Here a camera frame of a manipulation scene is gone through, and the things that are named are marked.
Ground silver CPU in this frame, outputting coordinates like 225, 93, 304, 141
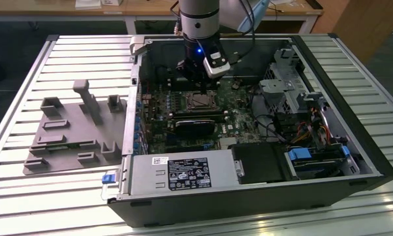
192, 94, 215, 106

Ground black camera cable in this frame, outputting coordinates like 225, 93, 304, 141
231, 0, 257, 65

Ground black cable in case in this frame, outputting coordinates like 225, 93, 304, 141
255, 114, 289, 144

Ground grey metal case bracket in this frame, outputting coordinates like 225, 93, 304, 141
129, 35, 152, 57

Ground black open PC case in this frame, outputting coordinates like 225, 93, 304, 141
107, 33, 393, 228

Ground green motherboard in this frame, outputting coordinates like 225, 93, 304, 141
136, 81, 267, 154

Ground grey plastic parts rack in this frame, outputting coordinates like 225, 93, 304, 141
23, 80, 128, 176

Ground black RAM stick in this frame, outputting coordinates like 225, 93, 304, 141
172, 109, 225, 117

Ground black drive bay cover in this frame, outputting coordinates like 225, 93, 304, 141
232, 143, 297, 184

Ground silver metal drive cage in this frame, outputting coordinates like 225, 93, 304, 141
257, 48, 329, 114

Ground wooden cabinet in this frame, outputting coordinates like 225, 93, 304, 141
315, 0, 393, 65

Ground blue disk carrier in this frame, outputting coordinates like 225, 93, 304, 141
287, 147, 313, 162

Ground yellow and orange wires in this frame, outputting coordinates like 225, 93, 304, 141
295, 119, 332, 146

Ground wooden desk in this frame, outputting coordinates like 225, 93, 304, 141
0, 0, 324, 34

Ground CPU socket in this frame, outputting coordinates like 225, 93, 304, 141
184, 90, 221, 110

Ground black graphics card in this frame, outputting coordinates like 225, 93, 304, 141
172, 119, 216, 137

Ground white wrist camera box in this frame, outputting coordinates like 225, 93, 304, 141
201, 50, 232, 79

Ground grey power supply unit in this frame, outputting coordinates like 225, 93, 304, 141
127, 149, 240, 198

